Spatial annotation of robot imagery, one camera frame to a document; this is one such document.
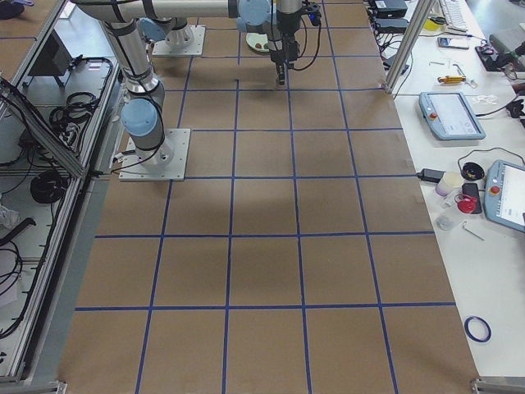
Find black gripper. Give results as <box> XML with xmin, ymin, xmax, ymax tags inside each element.
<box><xmin>284</xmin><ymin>34</ymin><xmax>300</xmax><ymax>68</ymax></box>
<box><xmin>268</xmin><ymin>30</ymin><xmax>285</xmax><ymax>85</ymax></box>

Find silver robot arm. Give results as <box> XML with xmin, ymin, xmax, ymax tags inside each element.
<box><xmin>76</xmin><ymin>1</ymin><xmax>303</xmax><ymax>167</ymax></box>
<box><xmin>276</xmin><ymin>0</ymin><xmax>303</xmax><ymax>68</ymax></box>

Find light green plate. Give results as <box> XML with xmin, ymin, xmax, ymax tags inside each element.
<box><xmin>245</xmin><ymin>33</ymin><xmax>269</xmax><ymax>54</ymax></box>

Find smartphone on desk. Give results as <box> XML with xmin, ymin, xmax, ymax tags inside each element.
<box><xmin>437</xmin><ymin>37</ymin><xmax>469</xmax><ymax>50</ymax></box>

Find far blue teach pendant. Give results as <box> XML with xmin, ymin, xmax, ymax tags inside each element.
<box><xmin>418</xmin><ymin>92</ymin><xmax>486</xmax><ymax>140</ymax></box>

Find blue teach pendant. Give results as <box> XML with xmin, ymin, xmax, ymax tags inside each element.
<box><xmin>418</xmin><ymin>92</ymin><xmax>486</xmax><ymax>140</ymax></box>
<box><xmin>483</xmin><ymin>160</ymin><xmax>524</xmax><ymax>232</ymax></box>

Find black power adapter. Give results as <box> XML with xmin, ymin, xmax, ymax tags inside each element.
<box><xmin>416</xmin><ymin>168</ymin><xmax>445</xmax><ymax>184</ymax></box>

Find white paper cup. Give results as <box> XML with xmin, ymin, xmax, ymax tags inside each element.
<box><xmin>435</xmin><ymin>172</ymin><xmax>463</xmax><ymax>197</ymax></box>

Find black small bowl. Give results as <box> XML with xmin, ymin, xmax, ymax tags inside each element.
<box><xmin>460</xmin><ymin>162</ymin><xmax>485</xmax><ymax>181</ymax></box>

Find red round object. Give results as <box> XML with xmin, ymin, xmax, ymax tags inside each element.
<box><xmin>455</xmin><ymin>195</ymin><xmax>477</xmax><ymax>214</ymax></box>

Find near blue teach pendant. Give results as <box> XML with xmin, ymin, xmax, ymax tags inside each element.
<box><xmin>483</xmin><ymin>160</ymin><xmax>524</xmax><ymax>232</ymax></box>

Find blue tape roll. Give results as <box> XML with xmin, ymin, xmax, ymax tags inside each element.
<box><xmin>463</xmin><ymin>316</ymin><xmax>492</xmax><ymax>343</ymax></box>

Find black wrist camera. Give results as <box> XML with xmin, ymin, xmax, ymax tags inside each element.
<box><xmin>304</xmin><ymin>2</ymin><xmax>322</xmax><ymax>27</ymax></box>

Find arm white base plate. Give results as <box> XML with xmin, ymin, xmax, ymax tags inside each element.
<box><xmin>118</xmin><ymin>128</ymin><xmax>191</xmax><ymax>181</ymax></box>
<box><xmin>153</xmin><ymin>25</ymin><xmax>206</xmax><ymax>57</ymax></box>

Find aluminium frame post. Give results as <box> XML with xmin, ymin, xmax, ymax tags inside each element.
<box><xmin>384</xmin><ymin>0</ymin><xmax>435</xmax><ymax>94</ymax></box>

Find coiled black cables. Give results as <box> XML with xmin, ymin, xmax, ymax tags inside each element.
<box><xmin>30</xmin><ymin>167</ymin><xmax>66</xmax><ymax>206</ymax></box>

